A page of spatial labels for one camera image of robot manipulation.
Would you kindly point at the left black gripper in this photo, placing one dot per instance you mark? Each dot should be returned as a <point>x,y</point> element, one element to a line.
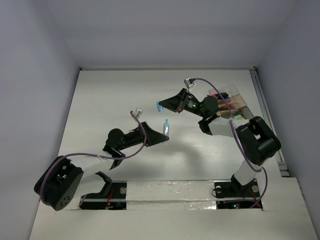
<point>152,138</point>

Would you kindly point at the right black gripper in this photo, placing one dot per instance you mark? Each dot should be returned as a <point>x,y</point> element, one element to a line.
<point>176,103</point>

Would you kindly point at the blue highlighter cap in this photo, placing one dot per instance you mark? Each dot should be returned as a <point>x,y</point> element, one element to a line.
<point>159,107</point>

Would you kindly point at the light blue highlighter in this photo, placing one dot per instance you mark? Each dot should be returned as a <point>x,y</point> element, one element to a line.
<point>166,128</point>

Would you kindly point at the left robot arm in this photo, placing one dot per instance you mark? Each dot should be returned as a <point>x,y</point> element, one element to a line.
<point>70,179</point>

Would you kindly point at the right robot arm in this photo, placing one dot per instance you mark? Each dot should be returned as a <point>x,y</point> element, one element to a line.
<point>256,141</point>

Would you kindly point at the clear organizer container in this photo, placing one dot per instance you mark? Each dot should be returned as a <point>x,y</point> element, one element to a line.
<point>233,97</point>

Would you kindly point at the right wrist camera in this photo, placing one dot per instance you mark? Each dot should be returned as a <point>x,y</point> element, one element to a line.
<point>189,83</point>

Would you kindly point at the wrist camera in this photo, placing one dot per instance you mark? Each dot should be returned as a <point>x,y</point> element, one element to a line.
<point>136,114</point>
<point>189,83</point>

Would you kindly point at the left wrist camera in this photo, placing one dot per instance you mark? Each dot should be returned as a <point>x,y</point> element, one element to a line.
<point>136,114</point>

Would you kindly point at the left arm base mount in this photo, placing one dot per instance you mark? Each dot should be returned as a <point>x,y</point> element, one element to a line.
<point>111,197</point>

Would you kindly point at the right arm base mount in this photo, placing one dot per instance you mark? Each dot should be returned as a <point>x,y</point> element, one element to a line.
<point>233,196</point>

